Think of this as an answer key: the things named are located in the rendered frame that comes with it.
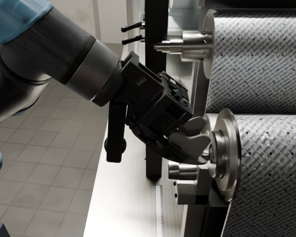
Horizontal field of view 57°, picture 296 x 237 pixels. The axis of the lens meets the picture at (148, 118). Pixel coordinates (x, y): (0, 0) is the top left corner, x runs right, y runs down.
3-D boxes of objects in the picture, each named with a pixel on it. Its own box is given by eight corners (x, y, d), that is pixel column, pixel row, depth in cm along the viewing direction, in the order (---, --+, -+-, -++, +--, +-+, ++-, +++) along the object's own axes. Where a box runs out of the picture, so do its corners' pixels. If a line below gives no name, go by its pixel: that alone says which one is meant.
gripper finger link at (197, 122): (225, 139, 45) (185, 111, 41) (199, 159, 48) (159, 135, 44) (221, 127, 47) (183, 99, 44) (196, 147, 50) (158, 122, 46)
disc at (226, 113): (209, 131, 54) (229, 90, 41) (212, 131, 54) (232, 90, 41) (218, 209, 47) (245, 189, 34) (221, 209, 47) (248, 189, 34)
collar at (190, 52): (179, 54, 64) (181, 27, 60) (204, 54, 64) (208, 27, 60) (181, 66, 59) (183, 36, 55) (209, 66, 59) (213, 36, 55)
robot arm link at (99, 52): (58, 95, 35) (73, 67, 42) (88, 114, 37) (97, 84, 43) (90, 52, 32) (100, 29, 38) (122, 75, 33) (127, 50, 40)
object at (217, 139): (218, 172, 39) (208, 181, 46) (232, 172, 39) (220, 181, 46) (214, 123, 42) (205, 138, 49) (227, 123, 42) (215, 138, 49)
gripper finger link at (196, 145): (231, 158, 41) (187, 124, 38) (202, 179, 44) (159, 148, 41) (227, 145, 44) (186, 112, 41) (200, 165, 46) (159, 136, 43)
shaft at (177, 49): (153, 50, 62) (153, 36, 60) (180, 50, 62) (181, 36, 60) (153, 56, 59) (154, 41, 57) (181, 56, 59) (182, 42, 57)
